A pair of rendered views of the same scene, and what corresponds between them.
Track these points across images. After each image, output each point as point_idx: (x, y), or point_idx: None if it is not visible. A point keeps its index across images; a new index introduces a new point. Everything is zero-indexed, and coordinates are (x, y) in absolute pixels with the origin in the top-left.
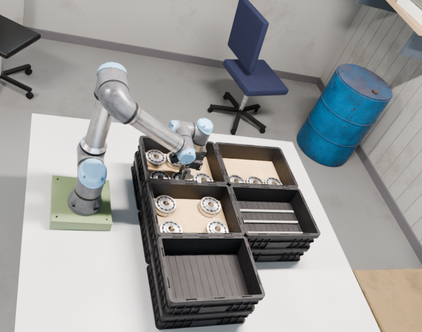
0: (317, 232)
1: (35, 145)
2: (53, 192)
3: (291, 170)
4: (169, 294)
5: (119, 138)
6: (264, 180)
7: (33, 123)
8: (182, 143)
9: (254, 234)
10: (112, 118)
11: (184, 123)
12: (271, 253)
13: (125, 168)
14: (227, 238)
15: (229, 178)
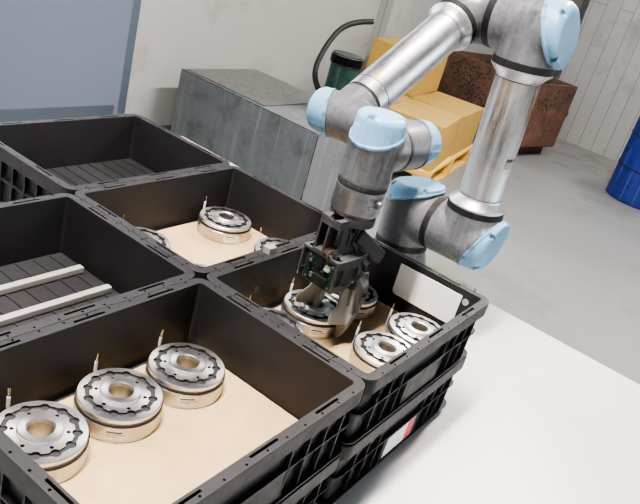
0: None
1: (580, 358)
2: (438, 269)
3: None
4: (145, 118)
5: (567, 470)
6: (89, 470)
7: None
8: (352, 80)
9: (46, 195)
10: (487, 113)
11: (412, 122)
12: None
13: (449, 401)
14: (110, 180)
15: (213, 366)
